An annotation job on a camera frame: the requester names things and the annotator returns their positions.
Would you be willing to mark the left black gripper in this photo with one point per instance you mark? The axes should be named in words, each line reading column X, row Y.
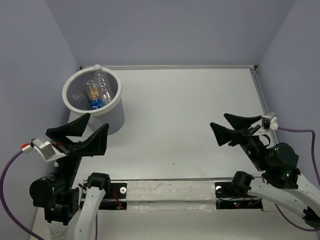
column 97, row 141

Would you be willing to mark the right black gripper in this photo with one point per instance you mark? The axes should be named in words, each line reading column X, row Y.
column 222, row 134

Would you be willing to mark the blue label water bottle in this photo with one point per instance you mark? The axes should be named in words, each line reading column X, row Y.
column 97, row 104

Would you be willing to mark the clear ribbed bottle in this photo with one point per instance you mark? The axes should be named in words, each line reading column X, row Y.
column 105, row 89
column 92, row 90

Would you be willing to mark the clear bottle white cap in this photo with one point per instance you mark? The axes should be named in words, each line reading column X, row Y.
column 77, row 98

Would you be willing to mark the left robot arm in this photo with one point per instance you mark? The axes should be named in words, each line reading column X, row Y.
column 54, row 192

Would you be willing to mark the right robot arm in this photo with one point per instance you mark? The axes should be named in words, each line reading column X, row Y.
column 282, row 183

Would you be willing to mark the white round bin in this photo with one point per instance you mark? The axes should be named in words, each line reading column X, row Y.
column 112, row 113

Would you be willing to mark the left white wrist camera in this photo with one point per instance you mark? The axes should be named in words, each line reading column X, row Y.
column 43, row 148

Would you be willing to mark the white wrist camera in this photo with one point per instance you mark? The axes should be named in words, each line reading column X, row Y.
column 43, row 148
column 269, row 121

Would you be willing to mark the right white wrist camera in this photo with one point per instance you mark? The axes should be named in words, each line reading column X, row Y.
column 269, row 121

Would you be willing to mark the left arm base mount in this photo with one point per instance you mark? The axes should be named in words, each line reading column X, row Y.
column 115, row 196

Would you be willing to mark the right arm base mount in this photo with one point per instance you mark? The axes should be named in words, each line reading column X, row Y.
column 226, row 199

